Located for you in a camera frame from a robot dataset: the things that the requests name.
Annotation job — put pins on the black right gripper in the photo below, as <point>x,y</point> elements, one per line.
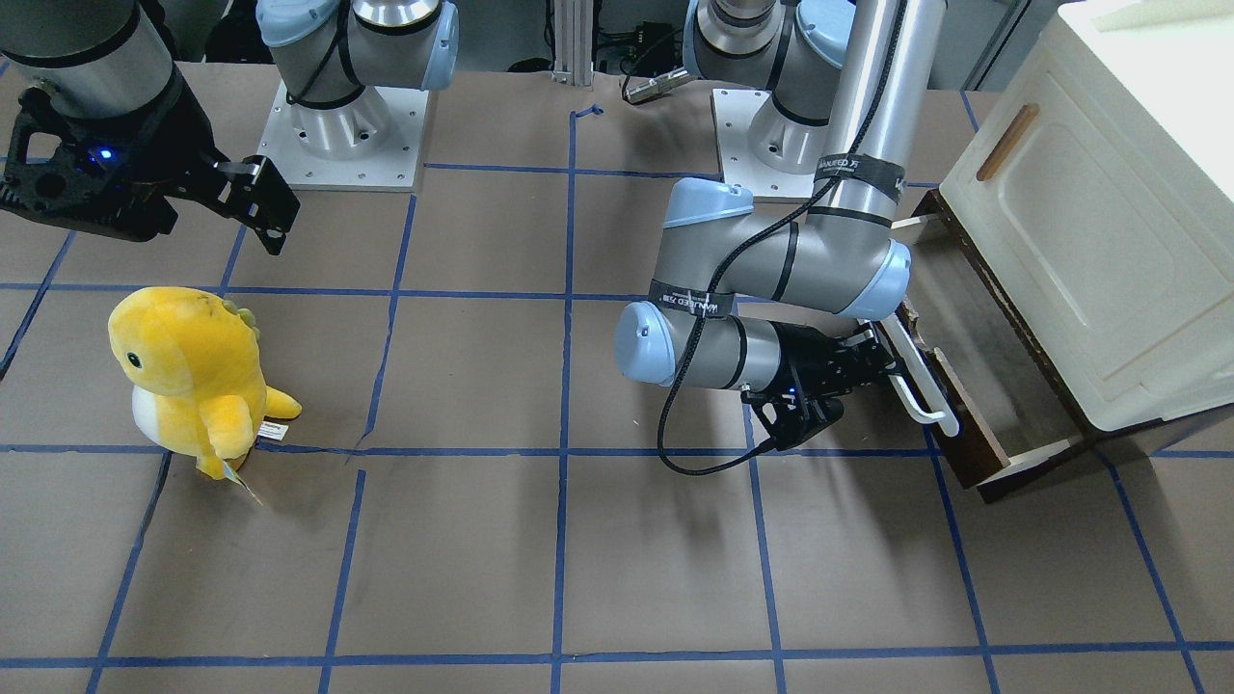
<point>176,145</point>

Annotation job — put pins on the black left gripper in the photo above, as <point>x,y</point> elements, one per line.
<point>808,355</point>

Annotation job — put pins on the dark wooden drawer front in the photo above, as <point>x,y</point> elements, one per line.
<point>983,376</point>

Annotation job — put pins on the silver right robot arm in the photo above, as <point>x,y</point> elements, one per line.
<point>112,56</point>

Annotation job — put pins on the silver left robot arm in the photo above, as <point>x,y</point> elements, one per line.
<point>785,311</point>

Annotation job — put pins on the yellow plush toy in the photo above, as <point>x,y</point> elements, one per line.
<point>198,389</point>

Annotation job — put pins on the dark wooden cabinet base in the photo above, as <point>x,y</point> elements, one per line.
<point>1109,453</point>

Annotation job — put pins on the cream cabinet body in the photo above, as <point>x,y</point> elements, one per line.
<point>1109,226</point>

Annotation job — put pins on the white drawer handle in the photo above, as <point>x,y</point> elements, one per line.
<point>918,390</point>

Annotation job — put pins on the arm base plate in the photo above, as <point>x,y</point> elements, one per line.
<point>762,150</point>
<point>374,143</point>

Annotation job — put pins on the brown wooden cabinet handle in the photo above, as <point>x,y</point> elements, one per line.
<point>1010,139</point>

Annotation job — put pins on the aluminium frame post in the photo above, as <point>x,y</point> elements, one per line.
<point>573,42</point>

